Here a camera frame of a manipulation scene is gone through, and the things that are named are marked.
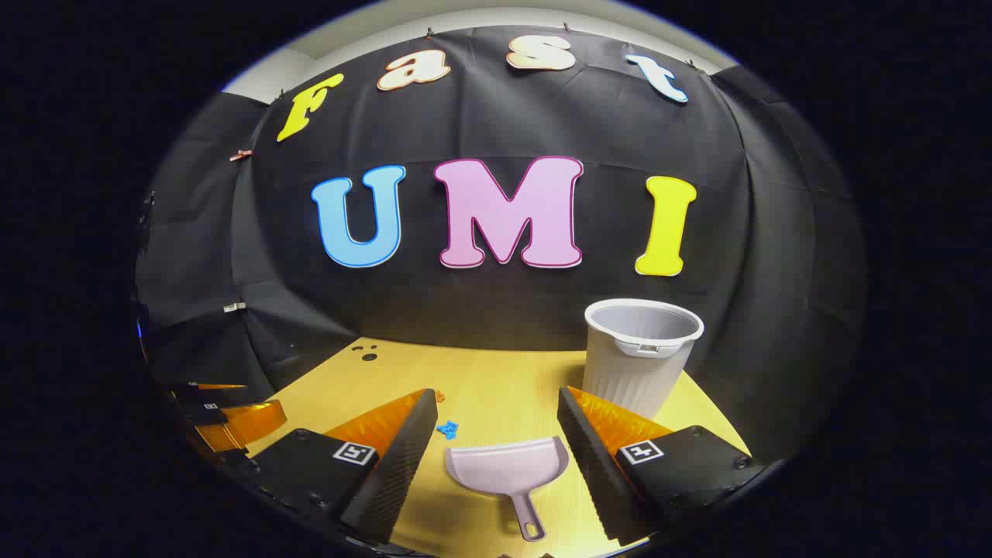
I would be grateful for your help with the blue paper trash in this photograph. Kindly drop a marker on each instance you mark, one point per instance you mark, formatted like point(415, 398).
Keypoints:
point(448, 428)

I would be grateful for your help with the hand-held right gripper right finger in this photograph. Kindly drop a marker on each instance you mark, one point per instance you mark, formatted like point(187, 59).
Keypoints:
point(589, 457)

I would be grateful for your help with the wooden desktop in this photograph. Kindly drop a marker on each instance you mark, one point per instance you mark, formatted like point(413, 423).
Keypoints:
point(496, 387)

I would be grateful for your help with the white cloth clip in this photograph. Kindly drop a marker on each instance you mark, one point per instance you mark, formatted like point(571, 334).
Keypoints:
point(234, 308)

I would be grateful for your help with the small wooden cloth clip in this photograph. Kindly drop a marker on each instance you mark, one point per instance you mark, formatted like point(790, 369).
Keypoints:
point(241, 155)

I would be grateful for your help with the light purple dustpan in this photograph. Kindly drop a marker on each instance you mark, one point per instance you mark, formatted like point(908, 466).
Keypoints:
point(504, 469)

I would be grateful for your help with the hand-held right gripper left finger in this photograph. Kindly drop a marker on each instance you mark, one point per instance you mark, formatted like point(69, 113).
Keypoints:
point(403, 457)

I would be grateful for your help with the white ribbed garbage bin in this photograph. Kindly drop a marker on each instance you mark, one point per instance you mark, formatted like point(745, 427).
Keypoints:
point(635, 372)

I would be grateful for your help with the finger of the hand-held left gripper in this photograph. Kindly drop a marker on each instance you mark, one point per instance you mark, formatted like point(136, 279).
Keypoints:
point(240, 426)
point(209, 393)

